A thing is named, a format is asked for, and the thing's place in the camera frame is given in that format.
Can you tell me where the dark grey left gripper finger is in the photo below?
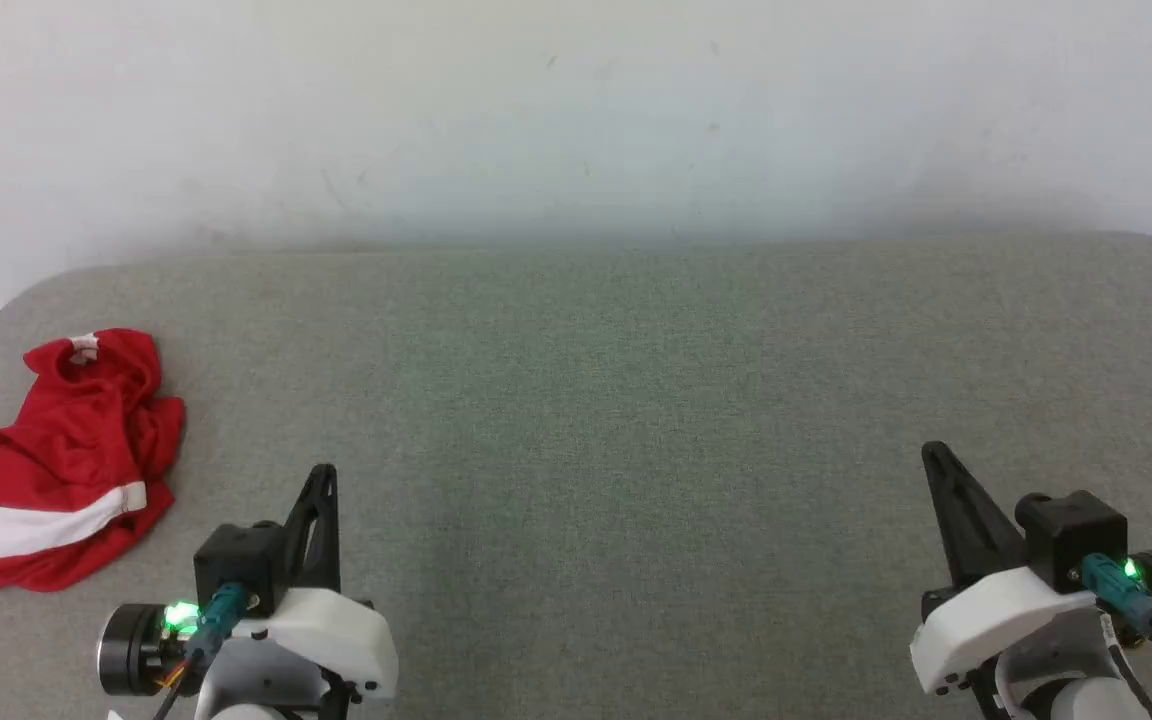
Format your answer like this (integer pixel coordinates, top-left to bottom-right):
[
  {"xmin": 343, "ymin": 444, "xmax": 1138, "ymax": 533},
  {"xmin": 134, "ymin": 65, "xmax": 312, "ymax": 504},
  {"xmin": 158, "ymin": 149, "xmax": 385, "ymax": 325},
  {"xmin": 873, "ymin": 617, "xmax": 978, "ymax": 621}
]
[{"xmin": 280, "ymin": 463, "xmax": 342, "ymax": 593}]

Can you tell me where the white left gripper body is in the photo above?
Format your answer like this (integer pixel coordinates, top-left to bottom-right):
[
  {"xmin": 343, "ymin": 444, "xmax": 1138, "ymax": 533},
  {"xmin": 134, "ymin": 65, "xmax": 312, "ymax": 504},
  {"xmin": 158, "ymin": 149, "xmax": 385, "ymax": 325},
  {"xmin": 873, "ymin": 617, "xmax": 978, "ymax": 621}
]
[{"xmin": 96, "ymin": 587, "xmax": 400, "ymax": 717}]

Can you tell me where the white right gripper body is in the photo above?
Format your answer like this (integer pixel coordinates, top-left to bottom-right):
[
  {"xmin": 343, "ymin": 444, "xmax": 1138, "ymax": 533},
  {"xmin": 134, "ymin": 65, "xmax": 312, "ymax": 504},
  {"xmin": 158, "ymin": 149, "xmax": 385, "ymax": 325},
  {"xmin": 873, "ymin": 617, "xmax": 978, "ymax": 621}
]
[{"xmin": 909, "ymin": 547, "xmax": 1152, "ymax": 697}]

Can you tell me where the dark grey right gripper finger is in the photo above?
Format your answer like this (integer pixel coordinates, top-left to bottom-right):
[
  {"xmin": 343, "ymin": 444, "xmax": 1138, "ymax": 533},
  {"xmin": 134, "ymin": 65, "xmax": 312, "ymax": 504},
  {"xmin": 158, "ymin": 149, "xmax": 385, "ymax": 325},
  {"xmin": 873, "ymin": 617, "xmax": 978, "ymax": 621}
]
[{"xmin": 921, "ymin": 441, "xmax": 1029, "ymax": 589}]

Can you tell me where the red shirt with white stripe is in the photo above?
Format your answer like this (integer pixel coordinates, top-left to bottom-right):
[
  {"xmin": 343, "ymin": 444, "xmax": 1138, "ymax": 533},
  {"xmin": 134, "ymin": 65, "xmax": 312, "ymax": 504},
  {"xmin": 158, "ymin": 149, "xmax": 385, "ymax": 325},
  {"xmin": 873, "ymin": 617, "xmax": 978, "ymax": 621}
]
[{"xmin": 0, "ymin": 328, "xmax": 186, "ymax": 595}]

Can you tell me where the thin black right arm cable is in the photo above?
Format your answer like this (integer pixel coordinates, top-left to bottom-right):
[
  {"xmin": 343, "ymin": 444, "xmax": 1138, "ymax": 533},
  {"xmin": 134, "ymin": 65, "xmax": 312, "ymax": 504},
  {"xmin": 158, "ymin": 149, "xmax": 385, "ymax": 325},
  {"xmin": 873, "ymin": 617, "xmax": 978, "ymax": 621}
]
[{"xmin": 1104, "ymin": 640, "xmax": 1152, "ymax": 720}]

